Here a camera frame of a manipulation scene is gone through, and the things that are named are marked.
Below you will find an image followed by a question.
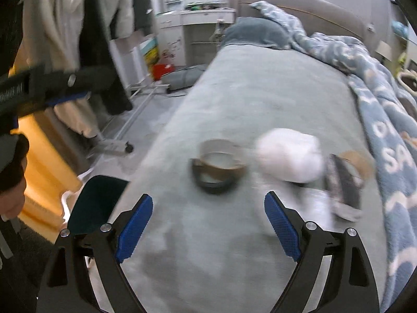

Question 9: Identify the blue patterned blanket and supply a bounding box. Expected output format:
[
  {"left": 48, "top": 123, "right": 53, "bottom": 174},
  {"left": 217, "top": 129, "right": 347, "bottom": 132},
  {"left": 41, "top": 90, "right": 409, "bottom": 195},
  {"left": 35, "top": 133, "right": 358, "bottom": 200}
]
[{"left": 249, "top": 0, "right": 417, "bottom": 312}]

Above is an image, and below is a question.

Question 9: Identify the black hanging garment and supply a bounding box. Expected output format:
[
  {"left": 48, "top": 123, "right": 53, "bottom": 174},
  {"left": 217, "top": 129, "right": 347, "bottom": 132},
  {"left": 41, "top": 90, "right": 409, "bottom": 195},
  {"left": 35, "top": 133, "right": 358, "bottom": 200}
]
[{"left": 78, "top": 0, "right": 133, "bottom": 115}]

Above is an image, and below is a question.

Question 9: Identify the black tape roll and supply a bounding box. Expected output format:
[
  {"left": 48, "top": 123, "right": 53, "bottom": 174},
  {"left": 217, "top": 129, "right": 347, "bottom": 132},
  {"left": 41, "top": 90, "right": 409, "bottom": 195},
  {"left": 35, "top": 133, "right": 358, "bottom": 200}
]
[{"left": 192, "top": 158, "right": 239, "bottom": 195}]

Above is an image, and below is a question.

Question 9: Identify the white tissue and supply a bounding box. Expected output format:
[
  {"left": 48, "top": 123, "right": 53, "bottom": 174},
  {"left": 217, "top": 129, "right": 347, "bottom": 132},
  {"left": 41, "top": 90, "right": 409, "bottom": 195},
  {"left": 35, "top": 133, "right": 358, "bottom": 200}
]
[{"left": 256, "top": 128, "right": 325, "bottom": 184}]

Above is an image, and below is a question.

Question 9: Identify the bedside lamp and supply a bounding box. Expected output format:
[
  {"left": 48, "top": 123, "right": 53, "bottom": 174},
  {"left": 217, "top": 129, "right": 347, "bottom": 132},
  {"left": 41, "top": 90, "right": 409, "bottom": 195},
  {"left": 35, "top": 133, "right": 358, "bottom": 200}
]
[{"left": 374, "top": 41, "right": 392, "bottom": 62}]

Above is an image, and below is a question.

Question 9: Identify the brown paper scrap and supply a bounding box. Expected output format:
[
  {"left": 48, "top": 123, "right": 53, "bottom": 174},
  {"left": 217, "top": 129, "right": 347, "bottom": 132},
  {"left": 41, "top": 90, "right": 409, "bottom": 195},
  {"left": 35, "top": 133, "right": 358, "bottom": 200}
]
[{"left": 339, "top": 150, "right": 375, "bottom": 180}]

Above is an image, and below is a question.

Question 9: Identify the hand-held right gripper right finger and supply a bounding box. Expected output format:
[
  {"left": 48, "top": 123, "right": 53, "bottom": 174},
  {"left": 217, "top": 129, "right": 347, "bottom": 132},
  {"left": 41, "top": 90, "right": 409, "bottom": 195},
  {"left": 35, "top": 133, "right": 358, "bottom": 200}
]
[{"left": 264, "top": 191, "right": 382, "bottom": 313}]

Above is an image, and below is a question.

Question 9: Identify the colourful box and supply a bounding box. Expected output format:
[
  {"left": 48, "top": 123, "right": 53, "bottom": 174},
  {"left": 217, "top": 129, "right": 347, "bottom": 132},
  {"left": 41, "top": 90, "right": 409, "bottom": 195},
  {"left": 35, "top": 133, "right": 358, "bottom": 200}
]
[{"left": 140, "top": 36, "right": 161, "bottom": 76}]

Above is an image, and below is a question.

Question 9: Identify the white clothes rack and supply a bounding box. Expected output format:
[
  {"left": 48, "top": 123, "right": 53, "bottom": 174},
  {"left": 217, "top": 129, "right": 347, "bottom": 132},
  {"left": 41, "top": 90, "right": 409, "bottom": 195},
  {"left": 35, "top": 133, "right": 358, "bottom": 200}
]
[{"left": 86, "top": 83, "right": 175, "bottom": 155}]

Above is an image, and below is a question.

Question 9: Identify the bed with grey sheet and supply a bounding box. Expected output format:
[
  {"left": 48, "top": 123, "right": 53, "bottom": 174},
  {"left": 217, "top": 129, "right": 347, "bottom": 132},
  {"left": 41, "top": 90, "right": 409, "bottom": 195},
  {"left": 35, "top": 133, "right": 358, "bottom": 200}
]
[{"left": 88, "top": 44, "right": 390, "bottom": 313}]

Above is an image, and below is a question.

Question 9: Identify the white hanging jacket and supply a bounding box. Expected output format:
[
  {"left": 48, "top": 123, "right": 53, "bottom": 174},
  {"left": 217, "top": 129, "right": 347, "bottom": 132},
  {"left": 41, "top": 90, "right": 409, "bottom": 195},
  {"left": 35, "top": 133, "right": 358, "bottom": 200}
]
[{"left": 98, "top": 0, "right": 139, "bottom": 41}]

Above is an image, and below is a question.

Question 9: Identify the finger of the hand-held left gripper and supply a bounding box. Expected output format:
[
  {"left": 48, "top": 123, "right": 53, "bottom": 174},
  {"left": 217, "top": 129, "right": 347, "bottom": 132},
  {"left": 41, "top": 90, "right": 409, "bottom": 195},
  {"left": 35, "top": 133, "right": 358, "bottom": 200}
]
[{"left": 44, "top": 65, "right": 114, "bottom": 107}]

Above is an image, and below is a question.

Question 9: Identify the white dresser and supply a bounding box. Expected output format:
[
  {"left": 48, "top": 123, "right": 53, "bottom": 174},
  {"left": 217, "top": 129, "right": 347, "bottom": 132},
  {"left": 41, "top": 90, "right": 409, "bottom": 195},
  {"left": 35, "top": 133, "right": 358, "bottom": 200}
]
[{"left": 156, "top": 0, "right": 237, "bottom": 70}]

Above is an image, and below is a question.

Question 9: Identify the white fuzzy cloth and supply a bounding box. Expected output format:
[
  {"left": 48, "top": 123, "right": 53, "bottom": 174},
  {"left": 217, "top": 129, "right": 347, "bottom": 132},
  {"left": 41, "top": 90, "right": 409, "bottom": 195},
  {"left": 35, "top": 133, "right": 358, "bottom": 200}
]
[{"left": 332, "top": 199, "right": 363, "bottom": 222}]

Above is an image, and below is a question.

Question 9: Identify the person's left hand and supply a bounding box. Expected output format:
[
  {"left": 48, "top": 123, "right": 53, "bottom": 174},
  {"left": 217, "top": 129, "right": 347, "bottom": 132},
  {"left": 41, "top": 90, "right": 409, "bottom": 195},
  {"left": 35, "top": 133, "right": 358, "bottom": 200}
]
[{"left": 0, "top": 179, "right": 27, "bottom": 224}]

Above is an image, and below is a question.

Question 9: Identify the black snack packet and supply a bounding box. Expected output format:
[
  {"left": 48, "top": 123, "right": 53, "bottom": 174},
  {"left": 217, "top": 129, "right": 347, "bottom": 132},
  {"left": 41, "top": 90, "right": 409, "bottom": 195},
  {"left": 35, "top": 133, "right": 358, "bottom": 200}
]
[{"left": 326, "top": 155, "right": 363, "bottom": 212}]

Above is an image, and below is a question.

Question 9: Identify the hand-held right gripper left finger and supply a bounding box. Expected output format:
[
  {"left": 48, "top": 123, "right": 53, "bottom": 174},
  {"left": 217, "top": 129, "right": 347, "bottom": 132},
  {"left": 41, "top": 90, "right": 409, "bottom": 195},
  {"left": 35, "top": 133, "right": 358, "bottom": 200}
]
[{"left": 36, "top": 194, "right": 154, "bottom": 313}]

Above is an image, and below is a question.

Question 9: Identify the orange wooden panel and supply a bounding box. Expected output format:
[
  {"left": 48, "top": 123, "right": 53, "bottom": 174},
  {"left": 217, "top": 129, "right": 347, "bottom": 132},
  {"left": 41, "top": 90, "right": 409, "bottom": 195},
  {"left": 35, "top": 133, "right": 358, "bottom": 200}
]
[{"left": 9, "top": 65, "right": 83, "bottom": 243}]

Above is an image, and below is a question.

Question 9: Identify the blue-grey pillow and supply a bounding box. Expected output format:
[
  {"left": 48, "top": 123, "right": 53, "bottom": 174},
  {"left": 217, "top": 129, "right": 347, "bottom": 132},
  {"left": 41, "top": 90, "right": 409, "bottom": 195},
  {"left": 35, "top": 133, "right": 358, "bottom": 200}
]
[{"left": 223, "top": 16, "right": 294, "bottom": 51}]

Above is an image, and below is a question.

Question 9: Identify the beige hanging coat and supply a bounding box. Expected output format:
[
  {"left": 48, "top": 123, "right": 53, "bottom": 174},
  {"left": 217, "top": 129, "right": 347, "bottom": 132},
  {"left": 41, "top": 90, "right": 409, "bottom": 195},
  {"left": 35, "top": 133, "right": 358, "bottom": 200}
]
[{"left": 18, "top": 0, "right": 100, "bottom": 139}]

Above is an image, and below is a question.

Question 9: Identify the red box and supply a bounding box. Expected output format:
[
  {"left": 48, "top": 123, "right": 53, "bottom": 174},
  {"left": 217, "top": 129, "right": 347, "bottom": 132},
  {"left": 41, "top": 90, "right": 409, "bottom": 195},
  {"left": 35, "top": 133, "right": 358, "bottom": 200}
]
[{"left": 152, "top": 63, "right": 175, "bottom": 81}]

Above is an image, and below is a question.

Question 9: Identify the brown cardboard tape roll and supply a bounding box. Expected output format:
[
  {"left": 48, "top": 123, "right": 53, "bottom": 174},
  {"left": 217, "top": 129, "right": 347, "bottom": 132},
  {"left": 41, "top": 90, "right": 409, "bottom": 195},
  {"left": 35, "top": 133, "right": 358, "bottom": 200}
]
[{"left": 199, "top": 139, "right": 249, "bottom": 183}]

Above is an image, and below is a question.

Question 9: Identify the grey padded headboard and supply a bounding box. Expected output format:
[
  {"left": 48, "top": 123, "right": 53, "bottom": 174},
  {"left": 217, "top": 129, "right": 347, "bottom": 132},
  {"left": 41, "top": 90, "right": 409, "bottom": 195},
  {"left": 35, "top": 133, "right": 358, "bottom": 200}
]
[{"left": 228, "top": 0, "right": 375, "bottom": 46}]

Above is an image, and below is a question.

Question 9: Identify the grey bag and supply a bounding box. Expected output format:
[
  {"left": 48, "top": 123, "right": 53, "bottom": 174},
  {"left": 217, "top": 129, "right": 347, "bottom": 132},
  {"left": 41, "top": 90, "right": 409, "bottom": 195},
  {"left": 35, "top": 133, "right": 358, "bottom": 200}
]
[{"left": 162, "top": 65, "right": 209, "bottom": 92}]

